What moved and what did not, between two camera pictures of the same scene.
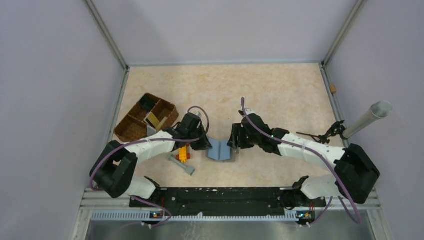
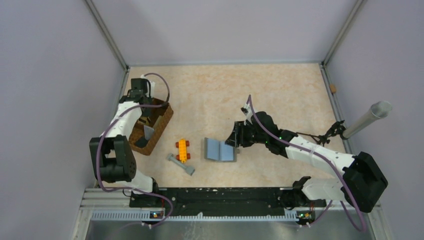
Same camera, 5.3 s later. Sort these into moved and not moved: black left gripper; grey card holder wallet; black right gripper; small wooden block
Moved: black left gripper
Not moved: grey card holder wallet; small wooden block; black right gripper
